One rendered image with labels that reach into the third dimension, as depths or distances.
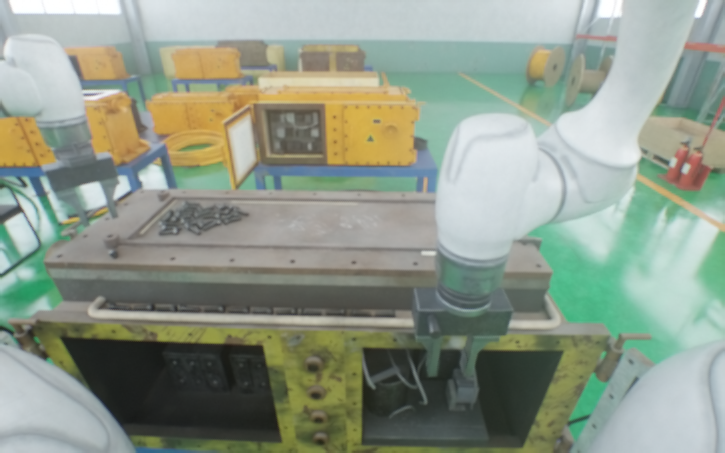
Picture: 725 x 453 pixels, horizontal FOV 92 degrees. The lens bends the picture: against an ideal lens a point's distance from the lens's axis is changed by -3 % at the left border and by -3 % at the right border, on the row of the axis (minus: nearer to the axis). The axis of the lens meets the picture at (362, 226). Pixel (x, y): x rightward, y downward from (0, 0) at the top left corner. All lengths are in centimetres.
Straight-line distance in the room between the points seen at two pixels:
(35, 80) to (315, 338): 78
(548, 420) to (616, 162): 95
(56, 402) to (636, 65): 53
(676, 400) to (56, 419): 36
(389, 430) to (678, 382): 109
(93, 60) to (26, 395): 1115
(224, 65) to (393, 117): 687
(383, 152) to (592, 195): 310
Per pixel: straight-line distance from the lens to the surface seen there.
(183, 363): 151
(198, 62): 1005
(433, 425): 134
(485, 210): 40
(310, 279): 92
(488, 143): 39
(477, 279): 46
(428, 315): 52
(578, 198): 50
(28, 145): 472
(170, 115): 748
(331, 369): 103
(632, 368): 110
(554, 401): 124
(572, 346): 108
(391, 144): 350
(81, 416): 31
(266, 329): 95
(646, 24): 41
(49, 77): 94
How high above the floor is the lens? 189
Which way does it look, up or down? 30 degrees down
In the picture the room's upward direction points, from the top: straight up
